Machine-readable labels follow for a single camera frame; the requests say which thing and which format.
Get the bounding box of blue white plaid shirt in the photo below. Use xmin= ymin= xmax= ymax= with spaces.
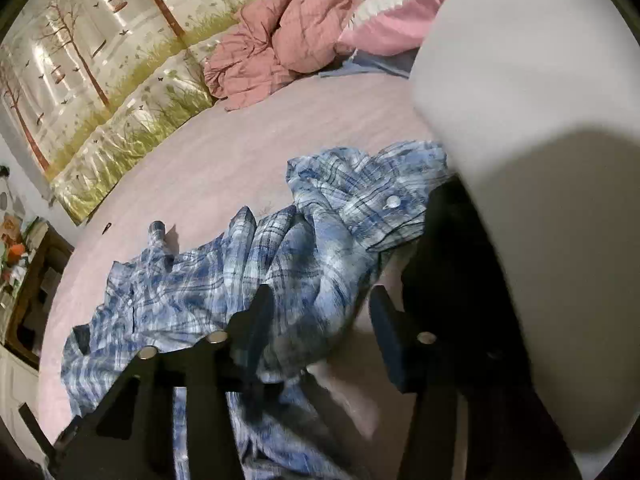
xmin=61 ymin=141 xmax=452 ymax=479

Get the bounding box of black garment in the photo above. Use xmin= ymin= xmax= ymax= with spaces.
xmin=401 ymin=178 xmax=580 ymax=479

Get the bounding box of white cabinet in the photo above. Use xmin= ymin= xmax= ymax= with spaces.
xmin=0 ymin=347 xmax=46 ymax=465

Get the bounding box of dark wooden side table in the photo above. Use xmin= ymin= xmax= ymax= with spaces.
xmin=1 ymin=221 xmax=74 ymax=370

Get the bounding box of clutter on side table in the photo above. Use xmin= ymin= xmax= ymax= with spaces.
xmin=0 ymin=164 xmax=49 ymax=311

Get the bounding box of pink bed sheet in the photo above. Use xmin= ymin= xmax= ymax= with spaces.
xmin=38 ymin=74 xmax=435 ymax=479

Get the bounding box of light blue cloth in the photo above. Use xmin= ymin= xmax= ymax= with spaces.
xmin=319 ymin=49 xmax=418 ymax=79

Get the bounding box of white pink pillow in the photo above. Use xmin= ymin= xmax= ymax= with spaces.
xmin=337 ymin=0 xmax=445 ymax=56

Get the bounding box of pink crumpled quilt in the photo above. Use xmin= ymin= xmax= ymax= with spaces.
xmin=204 ymin=0 xmax=362 ymax=110

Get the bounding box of tree print curtain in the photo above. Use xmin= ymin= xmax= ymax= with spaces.
xmin=1 ymin=0 xmax=250 ymax=223

